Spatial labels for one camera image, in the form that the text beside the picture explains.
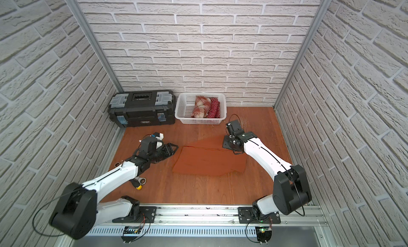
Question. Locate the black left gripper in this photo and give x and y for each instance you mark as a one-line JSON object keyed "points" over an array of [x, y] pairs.
{"points": [[159, 152]]}

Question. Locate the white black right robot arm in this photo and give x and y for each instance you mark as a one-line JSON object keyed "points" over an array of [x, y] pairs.
{"points": [[291, 190]]}

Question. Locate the black plastic toolbox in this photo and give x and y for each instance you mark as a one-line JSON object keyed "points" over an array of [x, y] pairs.
{"points": [[143, 108]]}

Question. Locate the controller board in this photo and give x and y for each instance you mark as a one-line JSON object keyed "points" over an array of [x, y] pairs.
{"points": [[132, 233], [263, 234]]}

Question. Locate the orange brown skirt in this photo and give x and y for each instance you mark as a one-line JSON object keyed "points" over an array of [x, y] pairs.
{"points": [[208, 157]]}

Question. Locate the yellow black screwdriver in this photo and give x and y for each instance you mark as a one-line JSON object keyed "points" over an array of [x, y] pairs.
{"points": [[136, 184]]}

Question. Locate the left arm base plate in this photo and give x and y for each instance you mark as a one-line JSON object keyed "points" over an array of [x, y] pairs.
{"points": [[138, 215]]}

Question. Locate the left controller board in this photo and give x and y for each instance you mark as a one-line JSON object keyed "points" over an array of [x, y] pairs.
{"points": [[132, 233]]}

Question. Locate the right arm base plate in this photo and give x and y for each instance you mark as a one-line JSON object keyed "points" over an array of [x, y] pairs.
{"points": [[252, 215]]}

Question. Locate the right controller board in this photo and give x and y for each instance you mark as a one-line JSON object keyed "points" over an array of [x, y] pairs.
{"points": [[263, 234]]}

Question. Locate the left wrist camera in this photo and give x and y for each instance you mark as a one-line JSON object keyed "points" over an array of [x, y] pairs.
{"points": [[159, 137]]}

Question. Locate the white plastic basket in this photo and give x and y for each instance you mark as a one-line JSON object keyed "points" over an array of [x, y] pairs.
{"points": [[185, 105]]}

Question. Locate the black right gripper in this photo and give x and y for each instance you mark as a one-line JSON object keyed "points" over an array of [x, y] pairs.
{"points": [[226, 144]]}

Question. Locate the red polka dot skirt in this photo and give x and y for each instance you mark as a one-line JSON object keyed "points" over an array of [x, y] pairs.
{"points": [[214, 109]]}

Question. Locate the red plaid skirt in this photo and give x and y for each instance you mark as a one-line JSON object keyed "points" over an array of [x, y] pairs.
{"points": [[201, 107]]}

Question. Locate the silver wrench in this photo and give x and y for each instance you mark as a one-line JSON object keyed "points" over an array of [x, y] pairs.
{"points": [[140, 180]]}

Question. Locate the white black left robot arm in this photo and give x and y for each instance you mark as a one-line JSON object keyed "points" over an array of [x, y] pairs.
{"points": [[79, 208]]}

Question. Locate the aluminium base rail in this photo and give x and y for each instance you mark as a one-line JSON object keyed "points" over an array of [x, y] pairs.
{"points": [[227, 215]]}

